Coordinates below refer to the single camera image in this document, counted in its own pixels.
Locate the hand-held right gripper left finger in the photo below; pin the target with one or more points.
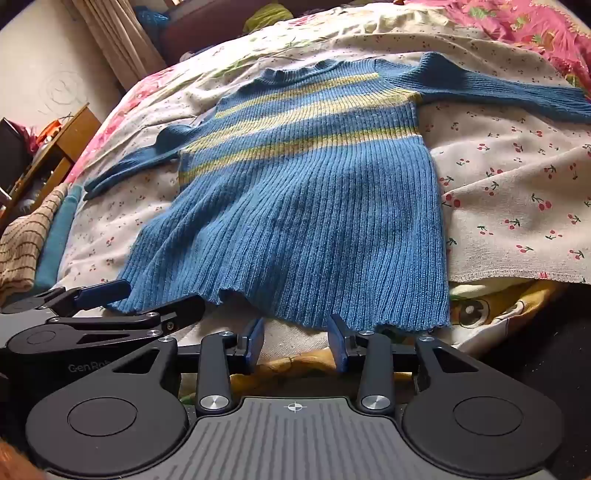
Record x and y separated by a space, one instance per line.
256 346

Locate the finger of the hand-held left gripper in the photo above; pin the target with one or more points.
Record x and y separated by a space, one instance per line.
104 294
184 311

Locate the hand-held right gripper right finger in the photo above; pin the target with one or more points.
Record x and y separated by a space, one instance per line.
337 344

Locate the blue striped knit sweater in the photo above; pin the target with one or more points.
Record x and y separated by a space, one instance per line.
300 207

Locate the teal cloth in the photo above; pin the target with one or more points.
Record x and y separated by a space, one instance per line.
55 240

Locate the beige striped cloth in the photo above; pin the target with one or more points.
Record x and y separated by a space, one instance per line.
23 244

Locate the orange fuzzy cloth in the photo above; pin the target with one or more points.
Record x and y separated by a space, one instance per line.
16 461

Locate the wooden nightstand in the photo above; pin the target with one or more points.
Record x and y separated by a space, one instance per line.
55 157

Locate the yellow cartoon blanket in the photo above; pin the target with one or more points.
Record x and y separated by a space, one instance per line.
485 314

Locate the black box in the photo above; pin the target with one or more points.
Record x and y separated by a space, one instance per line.
14 152

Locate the orange object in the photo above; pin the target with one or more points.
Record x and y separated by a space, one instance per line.
48 131

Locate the cherry print bed sheet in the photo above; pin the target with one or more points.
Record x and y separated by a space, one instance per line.
508 184

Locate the beige curtain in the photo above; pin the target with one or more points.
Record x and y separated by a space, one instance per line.
115 37

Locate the blue plastic bag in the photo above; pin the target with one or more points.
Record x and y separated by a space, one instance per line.
154 21

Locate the dark maroon headboard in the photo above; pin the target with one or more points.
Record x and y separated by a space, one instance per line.
203 32

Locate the white floral quilt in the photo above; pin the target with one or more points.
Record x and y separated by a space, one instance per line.
323 41

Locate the green cloth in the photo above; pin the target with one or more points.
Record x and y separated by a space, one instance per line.
265 16

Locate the pink floral blanket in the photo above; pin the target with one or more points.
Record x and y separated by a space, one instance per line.
517 23

